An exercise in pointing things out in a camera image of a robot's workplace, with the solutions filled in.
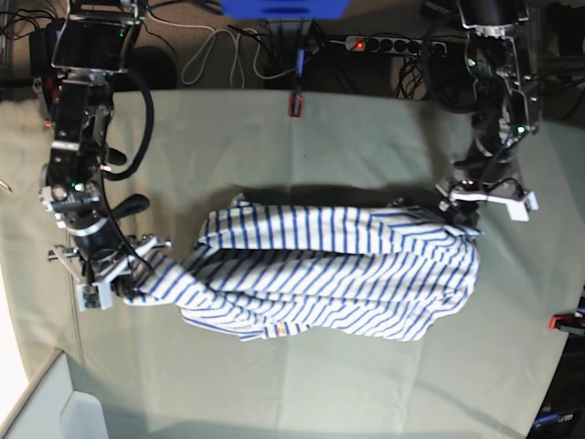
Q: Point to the black round stool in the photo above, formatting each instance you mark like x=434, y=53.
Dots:
x=156, y=66

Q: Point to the red clamp top centre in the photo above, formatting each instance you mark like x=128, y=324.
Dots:
x=295, y=107

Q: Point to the black power strip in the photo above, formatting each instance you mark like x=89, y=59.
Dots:
x=394, y=46

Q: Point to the green table cloth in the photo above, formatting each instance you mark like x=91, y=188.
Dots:
x=481, y=373

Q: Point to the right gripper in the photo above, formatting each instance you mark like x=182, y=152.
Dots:
x=100, y=275

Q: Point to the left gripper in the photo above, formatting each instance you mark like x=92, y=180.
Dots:
x=462, y=198

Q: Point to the blue white striped t-shirt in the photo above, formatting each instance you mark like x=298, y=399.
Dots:
x=266, y=271

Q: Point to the red clamp right edge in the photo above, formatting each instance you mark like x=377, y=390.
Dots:
x=571, y=323

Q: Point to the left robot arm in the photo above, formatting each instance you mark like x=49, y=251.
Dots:
x=505, y=110

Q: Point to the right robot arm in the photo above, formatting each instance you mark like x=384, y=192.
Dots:
x=91, y=50

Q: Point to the white bin bottom left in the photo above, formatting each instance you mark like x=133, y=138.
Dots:
x=51, y=408

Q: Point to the blue box top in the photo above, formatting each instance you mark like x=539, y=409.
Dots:
x=283, y=9

